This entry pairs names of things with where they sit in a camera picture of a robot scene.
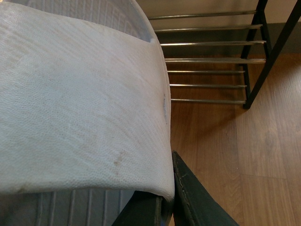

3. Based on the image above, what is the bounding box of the black metal shoe rack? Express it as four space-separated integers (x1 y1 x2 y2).
149 0 301 109

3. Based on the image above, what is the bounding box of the light blue slipper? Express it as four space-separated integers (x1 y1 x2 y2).
0 0 174 226

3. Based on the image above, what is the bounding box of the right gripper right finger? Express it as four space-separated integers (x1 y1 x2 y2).
172 151 238 226

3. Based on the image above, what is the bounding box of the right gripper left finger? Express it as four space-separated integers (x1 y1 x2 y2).
113 191 163 226

